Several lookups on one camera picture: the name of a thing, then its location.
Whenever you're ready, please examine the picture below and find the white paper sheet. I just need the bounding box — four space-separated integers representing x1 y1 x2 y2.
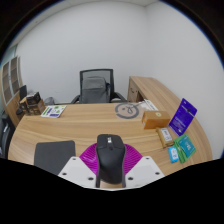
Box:
134 99 159 113

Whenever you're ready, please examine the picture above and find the black padded office chair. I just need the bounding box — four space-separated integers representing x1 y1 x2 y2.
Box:
0 111 16 159

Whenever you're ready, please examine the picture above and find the black computer mouse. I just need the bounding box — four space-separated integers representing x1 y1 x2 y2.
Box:
95 133 127 185

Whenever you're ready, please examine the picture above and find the green packet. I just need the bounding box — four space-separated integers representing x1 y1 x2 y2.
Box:
173 134 197 164

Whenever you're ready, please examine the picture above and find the purple standing card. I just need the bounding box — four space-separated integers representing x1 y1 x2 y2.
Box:
168 97 198 137

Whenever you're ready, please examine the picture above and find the small brown cardboard box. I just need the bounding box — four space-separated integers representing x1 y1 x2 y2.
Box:
19 97 29 114

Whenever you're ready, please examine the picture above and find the orange-brown box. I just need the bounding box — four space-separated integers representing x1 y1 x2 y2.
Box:
141 110 171 130

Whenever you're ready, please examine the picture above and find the white green printed leaflet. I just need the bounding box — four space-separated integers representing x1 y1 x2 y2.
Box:
40 104 68 119

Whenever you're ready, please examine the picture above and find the small black swivel chair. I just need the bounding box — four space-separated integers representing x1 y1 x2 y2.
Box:
15 84 29 116

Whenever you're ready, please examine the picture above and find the black printed box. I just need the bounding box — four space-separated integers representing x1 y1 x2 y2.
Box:
26 91 42 105

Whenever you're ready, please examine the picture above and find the brown printed cardboard box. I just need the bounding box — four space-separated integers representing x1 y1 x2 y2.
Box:
28 99 47 116

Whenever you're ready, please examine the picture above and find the grey backpack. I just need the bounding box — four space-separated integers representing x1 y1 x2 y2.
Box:
81 76 110 104

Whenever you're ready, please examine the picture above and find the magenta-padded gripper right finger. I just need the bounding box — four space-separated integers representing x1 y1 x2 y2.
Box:
121 143 166 189

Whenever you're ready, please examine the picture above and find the wooden shelf unit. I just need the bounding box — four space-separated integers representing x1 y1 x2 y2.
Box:
0 55 24 128

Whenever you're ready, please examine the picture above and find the dark grey mouse pad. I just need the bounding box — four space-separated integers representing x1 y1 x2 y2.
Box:
33 140 77 176

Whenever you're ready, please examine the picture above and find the tan packet with white label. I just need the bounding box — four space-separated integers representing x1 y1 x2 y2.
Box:
155 126 175 149

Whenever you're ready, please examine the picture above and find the black mesh office chair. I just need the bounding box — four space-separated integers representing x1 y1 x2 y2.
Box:
70 68 128 104

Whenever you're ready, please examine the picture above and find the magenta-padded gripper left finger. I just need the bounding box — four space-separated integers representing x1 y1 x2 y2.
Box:
58 143 101 189

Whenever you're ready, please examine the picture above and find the teal printed packet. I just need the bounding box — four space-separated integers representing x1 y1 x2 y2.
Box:
177 134 197 158

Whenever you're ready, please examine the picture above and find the blue wipes packet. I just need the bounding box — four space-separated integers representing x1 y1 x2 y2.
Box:
167 145 180 164

